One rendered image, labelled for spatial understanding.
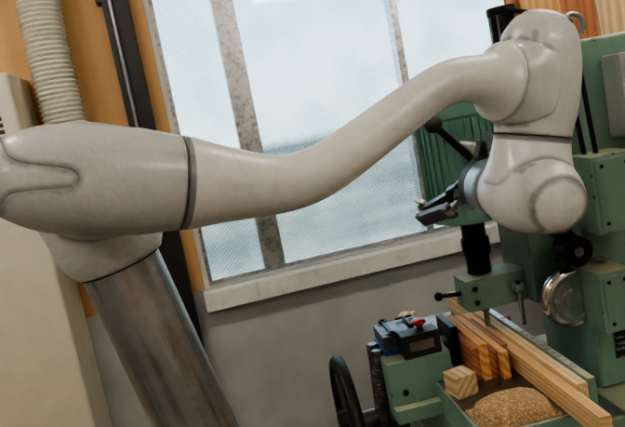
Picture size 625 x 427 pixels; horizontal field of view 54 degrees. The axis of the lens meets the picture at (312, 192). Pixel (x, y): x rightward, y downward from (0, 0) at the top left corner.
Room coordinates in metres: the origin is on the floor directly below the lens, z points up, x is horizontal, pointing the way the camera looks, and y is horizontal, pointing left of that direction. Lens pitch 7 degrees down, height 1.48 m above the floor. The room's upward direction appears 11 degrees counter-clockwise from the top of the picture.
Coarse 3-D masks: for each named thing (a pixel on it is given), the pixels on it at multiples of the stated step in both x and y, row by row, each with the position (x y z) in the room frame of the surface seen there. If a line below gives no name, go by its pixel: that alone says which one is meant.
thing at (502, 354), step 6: (456, 318) 1.37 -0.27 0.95; (462, 318) 1.35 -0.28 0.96; (468, 324) 1.31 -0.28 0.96; (474, 330) 1.27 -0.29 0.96; (480, 330) 1.26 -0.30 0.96; (480, 336) 1.24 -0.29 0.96; (486, 336) 1.23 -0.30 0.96; (486, 342) 1.20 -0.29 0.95; (492, 342) 1.19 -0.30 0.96; (498, 348) 1.16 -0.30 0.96; (498, 354) 1.15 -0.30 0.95; (504, 354) 1.14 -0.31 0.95; (498, 360) 1.16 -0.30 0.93; (504, 360) 1.14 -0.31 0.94; (504, 366) 1.14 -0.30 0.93; (504, 372) 1.14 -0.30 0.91; (510, 372) 1.14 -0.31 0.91; (504, 378) 1.14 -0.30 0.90
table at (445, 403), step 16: (432, 320) 1.52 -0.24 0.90; (512, 368) 1.18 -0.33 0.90; (480, 384) 1.14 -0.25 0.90; (496, 384) 1.13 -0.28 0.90; (512, 384) 1.11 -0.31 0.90; (528, 384) 1.10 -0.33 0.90; (432, 400) 1.17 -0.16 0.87; (448, 400) 1.12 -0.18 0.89; (464, 400) 1.09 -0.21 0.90; (400, 416) 1.15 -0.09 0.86; (416, 416) 1.16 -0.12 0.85; (432, 416) 1.16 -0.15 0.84; (448, 416) 1.13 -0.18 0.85; (464, 416) 1.04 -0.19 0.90; (560, 416) 0.98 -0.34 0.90
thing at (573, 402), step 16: (480, 320) 1.36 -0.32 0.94; (512, 352) 1.17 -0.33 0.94; (528, 368) 1.11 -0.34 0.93; (544, 368) 1.07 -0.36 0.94; (544, 384) 1.05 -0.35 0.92; (560, 384) 1.01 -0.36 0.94; (560, 400) 1.00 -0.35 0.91; (576, 400) 0.95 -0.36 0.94; (576, 416) 0.95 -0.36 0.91; (592, 416) 0.90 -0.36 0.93; (608, 416) 0.89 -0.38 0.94
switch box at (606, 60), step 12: (612, 60) 1.19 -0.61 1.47; (624, 60) 1.16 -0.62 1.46; (612, 72) 1.19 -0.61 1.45; (624, 72) 1.16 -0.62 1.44; (612, 84) 1.20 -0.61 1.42; (624, 84) 1.16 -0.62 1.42; (612, 96) 1.20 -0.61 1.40; (624, 96) 1.17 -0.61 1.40; (612, 108) 1.20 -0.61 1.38; (624, 108) 1.17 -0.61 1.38; (612, 120) 1.21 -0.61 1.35; (624, 120) 1.17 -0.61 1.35; (612, 132) 1.21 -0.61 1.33; (624, 132) 1.18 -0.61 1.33
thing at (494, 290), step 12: (504, 264) 1.33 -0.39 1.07; (456, 276) 1.31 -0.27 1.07; (468, 276) 1.29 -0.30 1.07; (480, 276) 1.27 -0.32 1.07; (492, 276) 1.27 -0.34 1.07; (504, 276) 1.27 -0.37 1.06; (516, 276) 1.27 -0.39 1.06; (456, 288) 1.32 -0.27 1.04; (468, 288) 1.26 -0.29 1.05; (480, 288) 1.26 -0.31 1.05; (492, 288) 1.27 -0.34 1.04; (504, 288) 1.27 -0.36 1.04; (468, 300) 1.26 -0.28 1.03; (480, 300) 1.26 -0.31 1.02; (492, 300) 1.27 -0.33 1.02; (504, 300) 1.27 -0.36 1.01; (516, 300) 1.27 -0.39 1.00
